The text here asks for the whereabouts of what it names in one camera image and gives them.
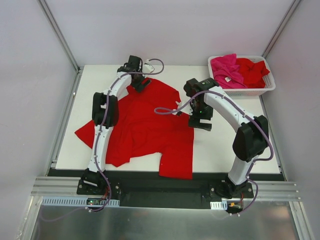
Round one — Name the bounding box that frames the red t shirt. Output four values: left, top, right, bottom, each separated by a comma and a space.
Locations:
74, 78, 195, 180
236, 58, 270, 89

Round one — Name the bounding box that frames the white perforated plastic basket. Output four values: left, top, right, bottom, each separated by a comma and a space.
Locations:
208, 55, 276, 96

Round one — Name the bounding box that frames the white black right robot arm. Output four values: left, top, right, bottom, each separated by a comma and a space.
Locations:
183, 78, 271, 199

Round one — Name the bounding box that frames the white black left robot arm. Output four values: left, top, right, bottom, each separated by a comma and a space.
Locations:
77, 55, 155, 195

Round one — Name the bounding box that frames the pink t shirt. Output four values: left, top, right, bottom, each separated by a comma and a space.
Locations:
209, 53, 247, 89

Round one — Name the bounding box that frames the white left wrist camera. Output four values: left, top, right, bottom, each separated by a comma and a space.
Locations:
142, 60, 155, 74

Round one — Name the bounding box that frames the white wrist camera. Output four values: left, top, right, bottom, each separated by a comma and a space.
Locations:
174, 101, 193, 116
142, 60, 155, 74

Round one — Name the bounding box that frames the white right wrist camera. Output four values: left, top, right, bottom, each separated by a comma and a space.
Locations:
174, 101, 193, 116

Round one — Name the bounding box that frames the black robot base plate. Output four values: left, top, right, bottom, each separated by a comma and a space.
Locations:
76, 170, 254, 209

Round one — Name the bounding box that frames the right white cable duct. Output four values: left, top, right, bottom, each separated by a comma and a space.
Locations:
210, 200, 228, 211

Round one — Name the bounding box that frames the white cable duct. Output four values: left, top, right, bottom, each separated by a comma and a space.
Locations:
41, 196, 120, 208
210, 200, 228, 211

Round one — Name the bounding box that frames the left aluminium frame post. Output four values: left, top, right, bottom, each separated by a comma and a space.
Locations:
37, 0, 81, 73

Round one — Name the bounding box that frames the aluminium frame post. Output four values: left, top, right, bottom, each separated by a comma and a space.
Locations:
261, 0, 303, 59
37, 0, 81, 73

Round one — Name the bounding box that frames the right aluminium frame post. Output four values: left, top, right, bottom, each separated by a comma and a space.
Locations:
261, 0, 303, 59

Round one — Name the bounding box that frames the left white cable duct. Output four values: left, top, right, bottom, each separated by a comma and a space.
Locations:
41, 196, 120, 208

